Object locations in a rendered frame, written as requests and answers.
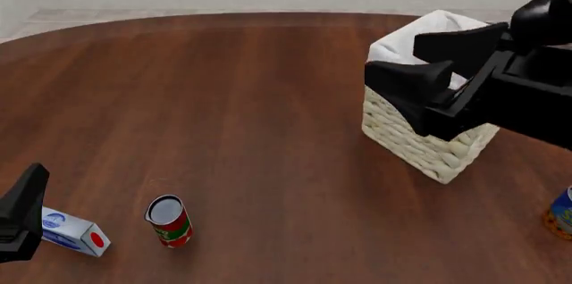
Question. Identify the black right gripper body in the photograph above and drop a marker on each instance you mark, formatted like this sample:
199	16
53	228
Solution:
514	103

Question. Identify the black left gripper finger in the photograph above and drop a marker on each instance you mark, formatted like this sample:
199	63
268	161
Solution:
27	200

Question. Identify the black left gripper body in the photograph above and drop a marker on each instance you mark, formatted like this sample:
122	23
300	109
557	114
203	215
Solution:
18	245

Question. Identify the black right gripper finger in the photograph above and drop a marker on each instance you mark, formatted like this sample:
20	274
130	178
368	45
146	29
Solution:
402	83
465	46

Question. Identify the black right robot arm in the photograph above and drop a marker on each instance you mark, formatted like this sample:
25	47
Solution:
543	16

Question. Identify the white cloth basket liner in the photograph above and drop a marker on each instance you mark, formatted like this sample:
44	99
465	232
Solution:
397	44

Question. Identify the white woven basket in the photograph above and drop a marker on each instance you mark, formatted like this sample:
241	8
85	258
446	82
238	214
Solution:
429	153

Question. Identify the red green tomato sauce can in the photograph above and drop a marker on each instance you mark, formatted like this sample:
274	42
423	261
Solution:
172	227

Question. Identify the white carton with red dot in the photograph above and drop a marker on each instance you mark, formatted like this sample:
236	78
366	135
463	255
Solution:
73	230

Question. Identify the blue orange printed can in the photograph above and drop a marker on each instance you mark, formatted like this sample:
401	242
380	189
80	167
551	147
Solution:
562	215

